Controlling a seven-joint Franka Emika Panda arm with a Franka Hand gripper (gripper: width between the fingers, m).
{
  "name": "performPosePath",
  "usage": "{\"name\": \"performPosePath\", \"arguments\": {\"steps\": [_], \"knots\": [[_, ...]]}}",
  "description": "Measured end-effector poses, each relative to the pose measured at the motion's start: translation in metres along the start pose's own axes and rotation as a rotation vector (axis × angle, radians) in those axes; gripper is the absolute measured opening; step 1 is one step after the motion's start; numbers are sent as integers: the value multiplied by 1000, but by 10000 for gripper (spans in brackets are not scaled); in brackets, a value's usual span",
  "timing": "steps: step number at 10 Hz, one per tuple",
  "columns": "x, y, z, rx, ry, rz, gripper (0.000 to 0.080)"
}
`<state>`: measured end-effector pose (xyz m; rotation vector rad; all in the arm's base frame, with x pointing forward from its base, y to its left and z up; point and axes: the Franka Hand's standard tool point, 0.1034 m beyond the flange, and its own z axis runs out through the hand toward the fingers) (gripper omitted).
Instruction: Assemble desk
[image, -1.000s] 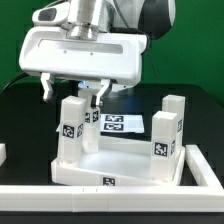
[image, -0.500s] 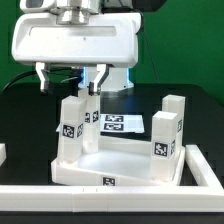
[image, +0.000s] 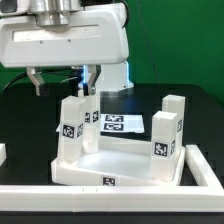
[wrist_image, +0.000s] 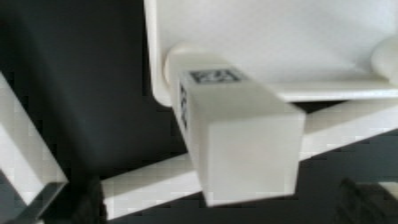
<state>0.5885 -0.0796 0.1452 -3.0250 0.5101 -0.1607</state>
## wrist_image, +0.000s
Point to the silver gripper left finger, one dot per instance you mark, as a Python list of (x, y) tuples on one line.
[(68, 204)]

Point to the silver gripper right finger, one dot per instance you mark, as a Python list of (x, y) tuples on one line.
[(366, 204)]

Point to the white desk leg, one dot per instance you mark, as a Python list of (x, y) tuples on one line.
[(242, 128)]

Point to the white desk top tray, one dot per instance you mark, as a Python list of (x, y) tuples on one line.
[(295, 41)]

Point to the white L-shaped corner fence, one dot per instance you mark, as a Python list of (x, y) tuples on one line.
[(164, 181)]

